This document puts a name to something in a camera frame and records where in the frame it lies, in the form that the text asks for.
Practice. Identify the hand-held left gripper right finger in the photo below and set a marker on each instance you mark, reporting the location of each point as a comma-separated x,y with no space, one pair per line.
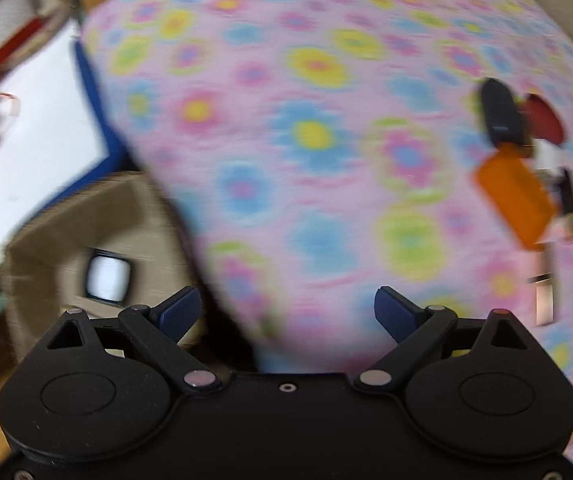
395,312

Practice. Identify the woven basket with fabric liner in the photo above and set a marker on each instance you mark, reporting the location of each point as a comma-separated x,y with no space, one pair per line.
41,255

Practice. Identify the black and gold lipstick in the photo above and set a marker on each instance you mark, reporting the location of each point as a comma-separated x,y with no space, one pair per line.
570,202

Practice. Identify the white plug adapter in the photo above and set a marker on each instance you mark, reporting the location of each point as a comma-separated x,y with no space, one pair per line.
545,156

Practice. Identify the black oblong case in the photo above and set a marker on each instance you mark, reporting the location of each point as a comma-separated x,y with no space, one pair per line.
502,110

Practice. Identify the red round disc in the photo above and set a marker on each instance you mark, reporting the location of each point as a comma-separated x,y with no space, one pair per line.
546,121

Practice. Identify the orange plastic box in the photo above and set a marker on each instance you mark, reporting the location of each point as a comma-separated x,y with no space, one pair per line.
513,202

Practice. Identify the white table with blue edge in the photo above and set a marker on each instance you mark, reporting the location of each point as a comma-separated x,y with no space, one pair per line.
36,140

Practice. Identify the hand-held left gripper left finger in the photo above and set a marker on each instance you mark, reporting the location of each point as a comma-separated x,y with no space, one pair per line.
180,312

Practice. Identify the pink floral fleece blanket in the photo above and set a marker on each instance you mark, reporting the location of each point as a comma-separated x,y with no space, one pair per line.
316,135

